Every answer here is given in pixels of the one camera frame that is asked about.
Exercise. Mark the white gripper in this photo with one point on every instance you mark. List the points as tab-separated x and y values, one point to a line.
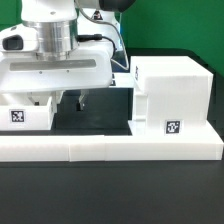
40	62

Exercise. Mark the white front drawer tray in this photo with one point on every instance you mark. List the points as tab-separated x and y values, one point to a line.
18	113

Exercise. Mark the white drawer cabinet box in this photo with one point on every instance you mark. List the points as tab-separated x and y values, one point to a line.
171	94

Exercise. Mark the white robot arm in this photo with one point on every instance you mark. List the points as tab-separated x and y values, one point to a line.
50	14

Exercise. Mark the white L-shaped fence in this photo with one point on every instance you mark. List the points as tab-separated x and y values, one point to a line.
166	142

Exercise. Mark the white marker base plate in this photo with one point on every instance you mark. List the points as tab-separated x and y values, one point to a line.
122	80

